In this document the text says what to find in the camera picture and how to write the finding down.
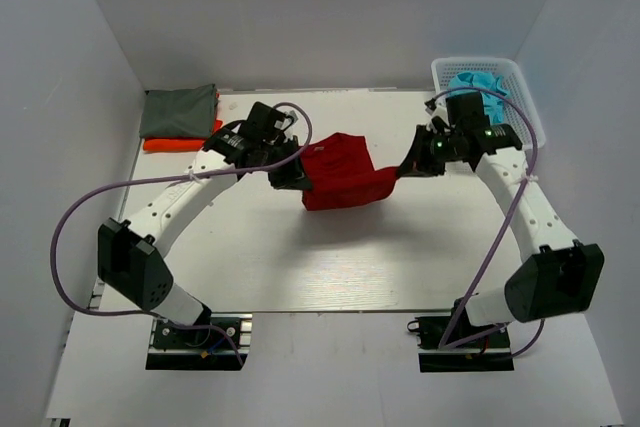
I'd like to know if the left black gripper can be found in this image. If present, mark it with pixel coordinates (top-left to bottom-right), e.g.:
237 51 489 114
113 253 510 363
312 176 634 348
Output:
259 135 312 191

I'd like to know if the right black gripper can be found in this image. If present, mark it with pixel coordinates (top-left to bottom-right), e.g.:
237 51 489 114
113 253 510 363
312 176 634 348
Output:
396 124 462 178

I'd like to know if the red t shirt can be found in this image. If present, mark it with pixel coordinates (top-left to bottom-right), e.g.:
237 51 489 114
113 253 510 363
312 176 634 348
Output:
301 133 397 211

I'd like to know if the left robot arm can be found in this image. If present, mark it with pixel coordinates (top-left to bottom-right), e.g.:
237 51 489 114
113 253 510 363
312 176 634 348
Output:
98 102 309 346

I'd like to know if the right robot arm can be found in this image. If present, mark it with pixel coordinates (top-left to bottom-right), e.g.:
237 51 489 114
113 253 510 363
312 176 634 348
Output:
396 89 605 346

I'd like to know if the crumpled cyan t shirt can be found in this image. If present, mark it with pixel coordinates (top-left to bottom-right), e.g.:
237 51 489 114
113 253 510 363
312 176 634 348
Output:
448 71 510 125

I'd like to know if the white plastic basket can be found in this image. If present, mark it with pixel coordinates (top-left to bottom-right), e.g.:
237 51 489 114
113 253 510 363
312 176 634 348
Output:
431 57 546 148

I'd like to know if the folded grey t shirt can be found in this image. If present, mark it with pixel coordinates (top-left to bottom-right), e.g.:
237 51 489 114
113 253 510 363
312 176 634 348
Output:
139 84 218 139

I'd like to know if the folded orange t shirt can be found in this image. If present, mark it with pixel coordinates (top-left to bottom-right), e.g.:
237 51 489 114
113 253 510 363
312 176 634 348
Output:
142 137 207 153

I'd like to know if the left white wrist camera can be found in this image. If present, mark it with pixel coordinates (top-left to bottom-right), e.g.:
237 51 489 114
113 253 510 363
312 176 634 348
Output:
280 110 298 132

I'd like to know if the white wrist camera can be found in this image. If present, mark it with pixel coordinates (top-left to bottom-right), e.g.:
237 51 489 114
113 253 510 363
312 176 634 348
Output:
280 110 298 132
425 98 449 124

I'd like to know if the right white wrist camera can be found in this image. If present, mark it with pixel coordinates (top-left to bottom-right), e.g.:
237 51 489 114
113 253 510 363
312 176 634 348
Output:
425 98 449 124

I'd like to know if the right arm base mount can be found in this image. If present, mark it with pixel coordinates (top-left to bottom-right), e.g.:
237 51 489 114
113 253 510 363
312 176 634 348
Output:
407 315 514 374

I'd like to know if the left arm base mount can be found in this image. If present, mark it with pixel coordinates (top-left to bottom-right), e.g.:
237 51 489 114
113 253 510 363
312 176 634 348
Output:
145 313 253 372

